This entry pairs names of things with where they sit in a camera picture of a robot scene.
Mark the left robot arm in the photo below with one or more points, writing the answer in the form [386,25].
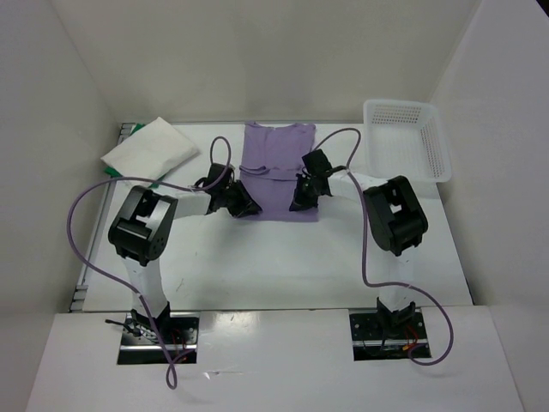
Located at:
[141,229]

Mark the purple t-shirt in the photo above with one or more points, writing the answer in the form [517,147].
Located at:
[270,163]

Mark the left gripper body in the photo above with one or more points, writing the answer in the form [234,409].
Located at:
[234,199]

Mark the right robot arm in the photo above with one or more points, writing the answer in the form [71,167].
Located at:
[393,221]

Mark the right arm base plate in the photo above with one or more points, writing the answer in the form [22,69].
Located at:
[372,343]

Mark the green t-shirt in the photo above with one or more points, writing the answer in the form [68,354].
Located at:
[126,131]

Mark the white plastic laundry basket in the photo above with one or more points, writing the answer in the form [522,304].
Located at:
[407,138]

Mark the white t-shirt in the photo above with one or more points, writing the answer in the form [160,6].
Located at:
[151,152]

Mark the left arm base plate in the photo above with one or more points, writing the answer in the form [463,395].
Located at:
[139,345]

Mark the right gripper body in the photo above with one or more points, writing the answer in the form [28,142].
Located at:
[306,196]

